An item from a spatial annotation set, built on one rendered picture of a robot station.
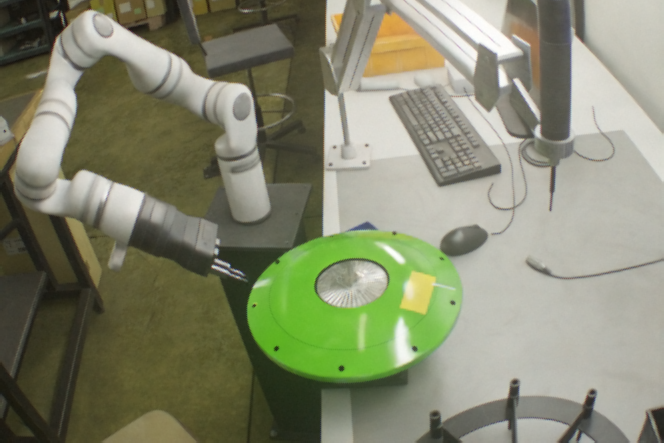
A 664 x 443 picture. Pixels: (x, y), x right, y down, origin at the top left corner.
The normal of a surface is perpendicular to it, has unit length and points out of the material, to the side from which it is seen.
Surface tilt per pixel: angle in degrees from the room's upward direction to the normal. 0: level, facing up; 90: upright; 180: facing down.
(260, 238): 0
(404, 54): 94
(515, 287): 0
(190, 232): 32
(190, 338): 0
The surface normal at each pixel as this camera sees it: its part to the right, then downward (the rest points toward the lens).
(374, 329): -0.06, -0.69
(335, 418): -0.13, -0.83
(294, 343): -0.37, -0.58
